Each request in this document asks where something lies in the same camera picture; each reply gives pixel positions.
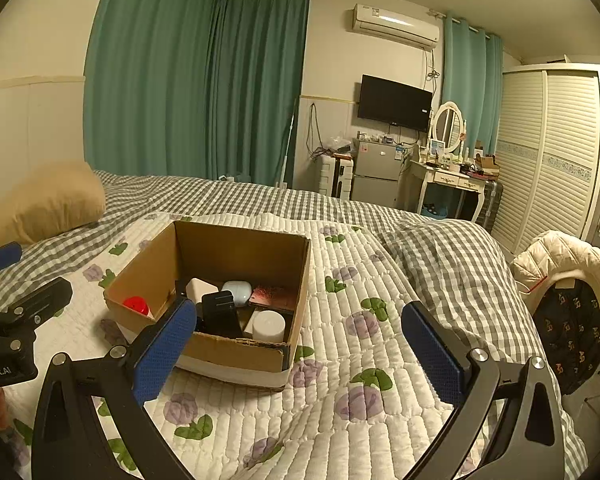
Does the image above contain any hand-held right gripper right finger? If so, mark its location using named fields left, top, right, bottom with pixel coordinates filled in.
left=400, top=301, right=566, bottom=480

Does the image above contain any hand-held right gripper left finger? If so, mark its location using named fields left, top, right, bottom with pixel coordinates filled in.
left=30, top=297, right=201, bottom=480

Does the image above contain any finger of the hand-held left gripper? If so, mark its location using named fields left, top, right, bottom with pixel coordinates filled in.
left=0, top=276, right=75, bottom=352
left=0, top=241, right=24, bottom=279

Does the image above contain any red capped bottle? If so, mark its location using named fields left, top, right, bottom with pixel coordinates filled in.
left=122, top=296, right=156, bottom=319

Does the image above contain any cardboard box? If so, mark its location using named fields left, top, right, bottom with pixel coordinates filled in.
left=104, top=220, right=312, bottom=393

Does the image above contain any small black box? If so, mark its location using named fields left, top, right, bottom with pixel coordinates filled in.
left=201, top=290, right=244, bottom=339

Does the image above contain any beige small case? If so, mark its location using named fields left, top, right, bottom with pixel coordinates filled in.
left=186, top=278, right=218, bottom=304

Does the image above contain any white earbud case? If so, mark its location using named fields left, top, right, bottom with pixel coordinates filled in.
left=222, top=280, right=253, bottom=306

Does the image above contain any white plug charger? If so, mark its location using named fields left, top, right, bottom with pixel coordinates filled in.
left=252, top=311, right=286, bottom=344

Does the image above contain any pink patterned card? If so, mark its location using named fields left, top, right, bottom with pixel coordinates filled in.
left=248, top=285, right=299, bottom=313

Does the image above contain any white floral quilt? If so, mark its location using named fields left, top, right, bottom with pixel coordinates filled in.
left=0, top=212, right=573, bottom=480

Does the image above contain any tan pillow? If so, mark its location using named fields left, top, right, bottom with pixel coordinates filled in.
left=0, top=161, right=107, bottom=256

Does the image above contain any blue basin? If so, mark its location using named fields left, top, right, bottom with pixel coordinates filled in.
left=420, top=202, right=451, bottom=221

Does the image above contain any cream puffer jacket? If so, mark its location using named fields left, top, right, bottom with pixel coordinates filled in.
left=510, top=230, right=600, bottom=311

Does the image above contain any dark suitcase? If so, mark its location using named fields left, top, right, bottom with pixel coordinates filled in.
left=477, top=180, right=503, bottom=233

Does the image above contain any white dressing table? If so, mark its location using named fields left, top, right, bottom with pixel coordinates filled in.
left=409, top=152, right=496, bottom=223

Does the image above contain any silver small fridge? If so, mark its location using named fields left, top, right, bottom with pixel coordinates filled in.
left=350, top=137, right=406, bottom=209

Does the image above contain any white drawer cabinet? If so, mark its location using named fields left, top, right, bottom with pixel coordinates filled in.
left=320, top=154, right=355, bottom=198

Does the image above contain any white louvred wardrobe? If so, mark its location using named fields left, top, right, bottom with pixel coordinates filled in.
left=490, top=62, right=600, bottom=256

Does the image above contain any oval white mirror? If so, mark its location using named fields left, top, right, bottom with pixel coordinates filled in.
left=432, top=101, right=466, bottom=153

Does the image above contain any white pole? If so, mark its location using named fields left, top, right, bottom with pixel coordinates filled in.
left=282, top=115, right=297, bottom=188

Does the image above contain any green curtain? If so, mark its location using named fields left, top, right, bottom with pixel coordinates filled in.
left=210, top=0, right=311, bottom=188
left=83, top=0, right=221, bottom=181

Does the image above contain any light teal curtain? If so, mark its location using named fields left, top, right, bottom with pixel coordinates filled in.
left=441, top=15, right=503, bottom=153

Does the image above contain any white air conditioner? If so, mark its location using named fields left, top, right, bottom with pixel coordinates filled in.
left=351, top=3, right=441, bottom=51

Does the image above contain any black wall television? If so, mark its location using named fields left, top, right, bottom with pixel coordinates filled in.
left=357, top=74, right=434, bottom=133

